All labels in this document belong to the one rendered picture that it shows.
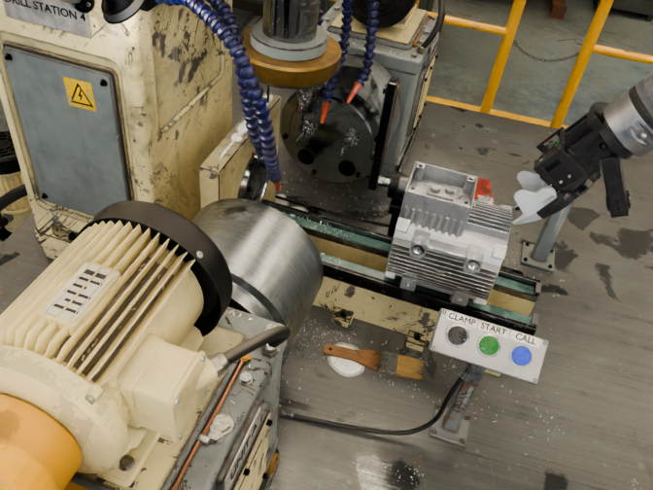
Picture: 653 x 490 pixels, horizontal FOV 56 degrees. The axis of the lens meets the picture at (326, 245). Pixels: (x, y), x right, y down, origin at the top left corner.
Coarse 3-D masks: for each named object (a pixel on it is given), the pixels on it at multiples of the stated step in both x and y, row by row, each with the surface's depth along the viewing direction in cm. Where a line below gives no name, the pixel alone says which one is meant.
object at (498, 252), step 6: (402, 222) 112; (408, 222) 111; (396, 228) 112; (402, 228) 111; (498, 246) 109; (504, 246) 109; (492, 252) 111; (498, 252) 109; (504, 252) 109; (498, 258) 109; (390, 276) 120; (474, 300) 117; (480, 300) 117; (486, 300) 117
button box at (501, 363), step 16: (448, 320) 97; (464, 320) 96; (480, 320) 96; (432, 336) 97; (480, 336) 95; (496, 336) 95; (512, 336) 95; (528, 336) 95; (448, 352) 96; (464, 352) 95; (480, 352) 95; (544, 352) 94; (496, 368) 95; (512, 368) 94; (528, 368) 94
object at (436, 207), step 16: (416, 176) 116; (432, 176) 117; (448, 176) 116; (464, 176) 115; (416, 192) 109; (432, 192) 112; (448, 192) 112; (464, 192) 115; (416, 208) 111; (432, 208) 110; (448, 208) 109; (464, 208) 108; (416, 224) 113; (432, 224) 112; (448, 224) 111; (464, 224) 110
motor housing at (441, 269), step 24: (480, 216) 113; (504, 216) 112; (408, 240) 113; (432, 240) 112; (456, 240) 112; (480, 240) 111; (504, 240) 111; (408, 264) 114; (432, 264) 113; (456, 264) 111; (432, 288) 117; (456, 288) 115; (480, 288) 113
